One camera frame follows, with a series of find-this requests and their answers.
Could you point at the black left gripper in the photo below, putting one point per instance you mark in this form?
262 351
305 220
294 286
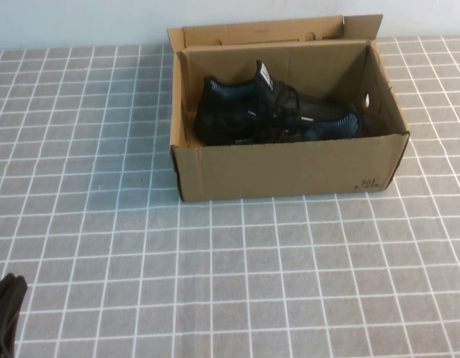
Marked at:
0 348

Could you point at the brown cardboard shoe box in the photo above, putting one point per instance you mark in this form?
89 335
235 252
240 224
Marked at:
282 171

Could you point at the grey checked tablecloth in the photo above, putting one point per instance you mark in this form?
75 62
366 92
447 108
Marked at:
252 279

